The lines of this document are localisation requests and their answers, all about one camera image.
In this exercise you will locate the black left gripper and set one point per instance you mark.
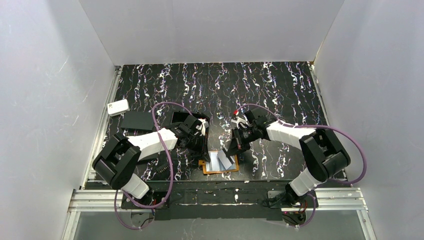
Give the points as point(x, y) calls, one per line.
point(199, 139)

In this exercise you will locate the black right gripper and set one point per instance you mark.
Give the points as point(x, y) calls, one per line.
point(236, 141)

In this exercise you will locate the grey card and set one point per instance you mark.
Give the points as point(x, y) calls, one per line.
point(226, 161)

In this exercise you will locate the orange leather card holder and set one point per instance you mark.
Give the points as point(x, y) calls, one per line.
point(215, 166)

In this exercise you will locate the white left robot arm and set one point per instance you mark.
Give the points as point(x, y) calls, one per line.
point(119, 157)

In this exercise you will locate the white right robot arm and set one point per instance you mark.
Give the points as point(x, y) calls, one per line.
point(322, 151)

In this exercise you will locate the black card box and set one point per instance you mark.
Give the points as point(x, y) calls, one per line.
point(190, 120)

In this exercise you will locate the black comb strip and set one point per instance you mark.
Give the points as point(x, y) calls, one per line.
point(162, 168)

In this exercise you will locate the black box lid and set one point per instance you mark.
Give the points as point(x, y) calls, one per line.
point(137, 121)

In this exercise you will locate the small white box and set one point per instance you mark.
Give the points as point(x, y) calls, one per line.
point(117, 107)

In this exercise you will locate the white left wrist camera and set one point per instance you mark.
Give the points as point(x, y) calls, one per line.
point(203, 127)

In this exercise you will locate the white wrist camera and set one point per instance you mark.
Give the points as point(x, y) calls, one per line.
point(203, 127)
point(239, 121)

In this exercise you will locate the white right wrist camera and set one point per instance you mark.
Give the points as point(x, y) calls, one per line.
point(239, 121)

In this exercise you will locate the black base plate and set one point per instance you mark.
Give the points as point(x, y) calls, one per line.
point(237, 199)

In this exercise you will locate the aluminium frame rail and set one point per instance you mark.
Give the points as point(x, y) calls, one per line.
point(92, 200)

